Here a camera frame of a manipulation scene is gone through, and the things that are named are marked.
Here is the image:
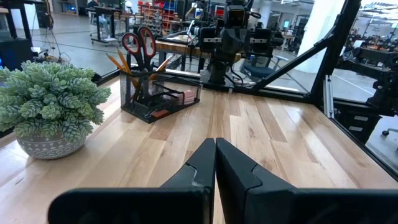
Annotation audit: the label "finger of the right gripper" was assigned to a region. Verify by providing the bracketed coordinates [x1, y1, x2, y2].
[222, 28, 236, 62]
[235, 28, 249, 62]

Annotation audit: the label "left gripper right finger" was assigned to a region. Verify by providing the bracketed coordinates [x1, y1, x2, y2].
[216, 138, 398, 224]

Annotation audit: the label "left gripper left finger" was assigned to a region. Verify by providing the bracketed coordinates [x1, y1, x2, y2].
[48, 138, 217, 224]

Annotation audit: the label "yellow pencil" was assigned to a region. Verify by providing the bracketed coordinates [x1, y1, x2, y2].
[116, 49, 133, 75]
[149, 55, 174, 81]
[104, 52, 139, 90]

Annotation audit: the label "pink sticky note pad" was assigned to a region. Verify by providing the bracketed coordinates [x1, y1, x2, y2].
[177, 89, 196, 106]

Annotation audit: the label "red-handled scissors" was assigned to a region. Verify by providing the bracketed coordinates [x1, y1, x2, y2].
[121, 26, 157, 73]

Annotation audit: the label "reddish brown eraser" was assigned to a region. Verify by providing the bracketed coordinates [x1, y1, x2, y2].
[151, 108, 171, 119]

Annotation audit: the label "black mesh desk organizer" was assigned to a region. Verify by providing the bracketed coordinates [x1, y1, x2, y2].
[119, 70, 202, 124]

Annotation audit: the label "blue office chair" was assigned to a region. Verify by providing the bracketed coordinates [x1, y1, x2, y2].
[242, 55, 290, 78]

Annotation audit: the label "wooden workbench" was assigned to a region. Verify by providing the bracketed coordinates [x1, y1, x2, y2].
[154, 40, 243, 75]

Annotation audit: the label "shelf with red bins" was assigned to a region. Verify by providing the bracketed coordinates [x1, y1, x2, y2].
[138, 0, 187, 35]

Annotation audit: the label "green potted artificial plant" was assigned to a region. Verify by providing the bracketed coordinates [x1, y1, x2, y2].
[0, 60, 112, 161]

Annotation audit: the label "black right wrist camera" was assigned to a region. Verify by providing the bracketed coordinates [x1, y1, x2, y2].
[223, 3, 250, 29]

